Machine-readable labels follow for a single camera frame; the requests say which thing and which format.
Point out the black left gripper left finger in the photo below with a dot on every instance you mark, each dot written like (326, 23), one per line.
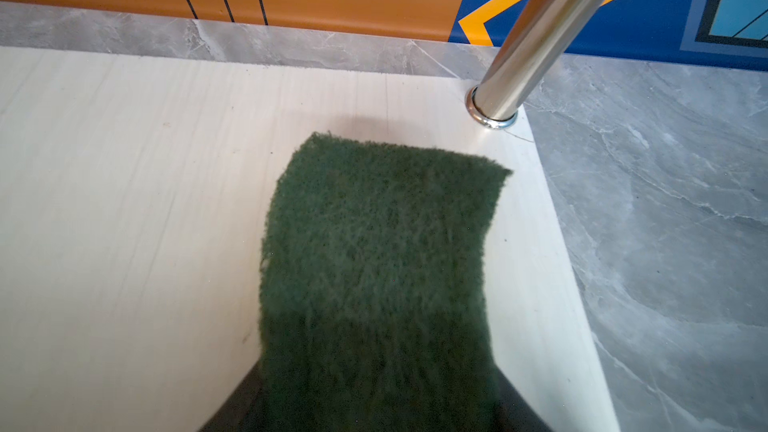
(243, 410)

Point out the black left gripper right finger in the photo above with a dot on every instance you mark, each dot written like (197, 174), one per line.
(511, 413)

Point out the green yellow scouring sponge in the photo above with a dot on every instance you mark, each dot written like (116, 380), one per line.
(373, 314)

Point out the white two-tier shelf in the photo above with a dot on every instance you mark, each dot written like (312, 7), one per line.
(134, 190)

